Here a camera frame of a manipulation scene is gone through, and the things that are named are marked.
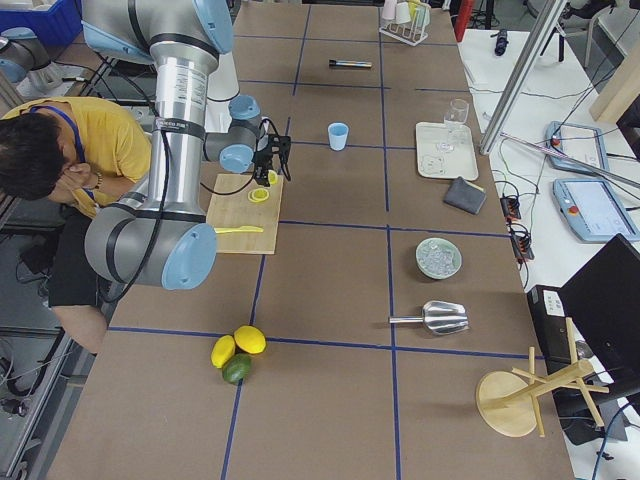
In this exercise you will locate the iridescent metal rod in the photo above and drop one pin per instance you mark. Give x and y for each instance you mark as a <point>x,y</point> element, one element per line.
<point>575,160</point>

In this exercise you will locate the black power strip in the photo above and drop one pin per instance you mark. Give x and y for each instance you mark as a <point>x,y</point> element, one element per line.
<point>519,234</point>

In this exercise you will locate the lemon slice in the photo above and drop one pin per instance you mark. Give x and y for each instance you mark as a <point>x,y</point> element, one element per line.
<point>259,195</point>
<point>273,177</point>

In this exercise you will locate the yellow lemon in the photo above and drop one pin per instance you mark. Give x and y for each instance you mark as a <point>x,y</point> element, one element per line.
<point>222,351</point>
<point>250,339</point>

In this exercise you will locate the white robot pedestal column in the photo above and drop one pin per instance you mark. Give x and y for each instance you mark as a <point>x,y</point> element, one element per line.
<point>223,83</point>

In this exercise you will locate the black box with label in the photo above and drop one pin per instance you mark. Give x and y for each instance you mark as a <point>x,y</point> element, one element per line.
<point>549,320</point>

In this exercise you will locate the yellow plastic knife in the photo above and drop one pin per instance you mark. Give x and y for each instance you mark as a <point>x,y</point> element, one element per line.
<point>239,229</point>

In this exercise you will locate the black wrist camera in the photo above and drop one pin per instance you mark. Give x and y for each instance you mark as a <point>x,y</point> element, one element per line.
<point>278,145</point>

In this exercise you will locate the lower teach pendant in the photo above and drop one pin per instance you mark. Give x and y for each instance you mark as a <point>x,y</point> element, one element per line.
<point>592,210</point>

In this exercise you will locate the teach pendant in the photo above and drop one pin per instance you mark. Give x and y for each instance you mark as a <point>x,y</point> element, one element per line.
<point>592,210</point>
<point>579,142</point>

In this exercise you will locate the steel ice scoop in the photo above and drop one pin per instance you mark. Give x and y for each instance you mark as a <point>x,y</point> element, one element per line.
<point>438,317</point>

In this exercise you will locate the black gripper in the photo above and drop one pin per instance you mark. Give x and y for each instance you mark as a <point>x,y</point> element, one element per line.
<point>262,162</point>

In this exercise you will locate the wooden cutting board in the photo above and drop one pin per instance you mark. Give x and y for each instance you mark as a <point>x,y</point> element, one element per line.
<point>237,210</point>

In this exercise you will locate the cream bear serving tray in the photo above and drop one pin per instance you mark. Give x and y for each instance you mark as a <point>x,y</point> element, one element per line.
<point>440,157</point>

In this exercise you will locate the light blue plastic cup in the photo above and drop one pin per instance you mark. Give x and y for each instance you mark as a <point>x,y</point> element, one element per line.
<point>337,135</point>

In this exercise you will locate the clear wine glass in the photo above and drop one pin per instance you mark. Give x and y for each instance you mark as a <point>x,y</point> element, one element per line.
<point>454,117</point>

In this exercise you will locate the lemon slice on board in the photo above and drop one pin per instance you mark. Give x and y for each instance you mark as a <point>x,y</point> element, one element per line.
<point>259,195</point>

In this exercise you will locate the green lime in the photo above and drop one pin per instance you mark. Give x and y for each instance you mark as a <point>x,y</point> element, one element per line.
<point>237,368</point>

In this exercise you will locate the black monitor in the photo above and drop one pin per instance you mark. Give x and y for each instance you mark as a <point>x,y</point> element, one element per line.
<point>602,298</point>

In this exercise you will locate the person in yellow shirt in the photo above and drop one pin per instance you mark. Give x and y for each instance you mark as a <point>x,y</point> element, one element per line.
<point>82,153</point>

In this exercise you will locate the folded grey cloth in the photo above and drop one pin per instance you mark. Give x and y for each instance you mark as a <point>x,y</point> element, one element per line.
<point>465,196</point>

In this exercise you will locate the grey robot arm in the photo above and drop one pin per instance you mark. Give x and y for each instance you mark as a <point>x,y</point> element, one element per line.
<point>24,56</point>
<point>157,234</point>

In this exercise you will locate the aluminium frame post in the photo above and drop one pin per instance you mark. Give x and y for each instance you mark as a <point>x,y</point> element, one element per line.
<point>545,23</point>

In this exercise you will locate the green bowl of ice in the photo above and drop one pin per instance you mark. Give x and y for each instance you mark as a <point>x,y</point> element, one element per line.
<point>438,258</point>

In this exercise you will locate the wooden cup tree stand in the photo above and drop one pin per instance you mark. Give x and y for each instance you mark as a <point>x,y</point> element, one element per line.
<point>508,401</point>

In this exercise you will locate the white wire cup rack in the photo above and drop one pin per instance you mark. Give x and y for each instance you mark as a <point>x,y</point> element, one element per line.
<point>405,21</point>

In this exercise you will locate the upper teach pendant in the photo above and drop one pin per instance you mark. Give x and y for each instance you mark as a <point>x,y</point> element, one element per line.
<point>579,142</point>

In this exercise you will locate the blue storage bin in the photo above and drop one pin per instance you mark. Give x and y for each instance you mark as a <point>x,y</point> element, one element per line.
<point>58,25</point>

